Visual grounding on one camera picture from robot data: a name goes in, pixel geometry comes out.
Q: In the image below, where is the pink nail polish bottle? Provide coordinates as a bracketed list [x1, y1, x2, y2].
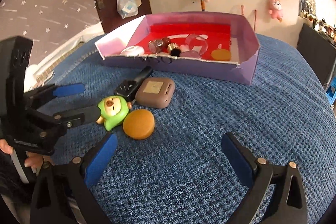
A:
[179, 44, 201, 59]

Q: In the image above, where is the clear plastic cup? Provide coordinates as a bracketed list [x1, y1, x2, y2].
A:
[185, 34, 208, 55]

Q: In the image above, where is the dark red ball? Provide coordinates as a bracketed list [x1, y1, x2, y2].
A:
[162, 37, 171, 48]

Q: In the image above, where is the person's hand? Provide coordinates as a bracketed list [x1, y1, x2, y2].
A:
[0, 138, 52, 169]

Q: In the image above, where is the green capybara toy figure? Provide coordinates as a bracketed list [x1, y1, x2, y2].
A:
[96, 96, 132, 131]

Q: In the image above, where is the black smart watch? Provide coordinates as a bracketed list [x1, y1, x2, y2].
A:
[114, 66, 153, 102]

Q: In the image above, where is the brown earbud case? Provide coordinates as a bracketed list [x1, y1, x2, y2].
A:
[135, 77, 175, 109]

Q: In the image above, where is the white earbud case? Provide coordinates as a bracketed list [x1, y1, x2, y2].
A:
[120, 46, 145, 56]

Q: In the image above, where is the blue knitted table cloth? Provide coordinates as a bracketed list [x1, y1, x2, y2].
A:
[39, 33, 336, 224]

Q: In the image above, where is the blue plastic stool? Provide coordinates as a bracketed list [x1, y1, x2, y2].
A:
[326, 84, 336, 105]

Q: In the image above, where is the red Miniso paper sheet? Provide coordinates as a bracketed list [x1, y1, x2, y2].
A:
[137, 23, 231, 61]

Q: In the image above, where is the black side table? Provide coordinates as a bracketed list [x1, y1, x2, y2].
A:
[297, 23, 335, 90]

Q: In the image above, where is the orange round puck in box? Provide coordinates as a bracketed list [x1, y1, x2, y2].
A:
[211, 49, 231, 61]

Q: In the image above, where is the purple cardboard box tray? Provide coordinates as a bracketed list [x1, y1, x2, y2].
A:
[95, 11, 260, 85]

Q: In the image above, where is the pink plush toy right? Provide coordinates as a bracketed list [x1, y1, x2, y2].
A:
[268, 0, 283, 22]

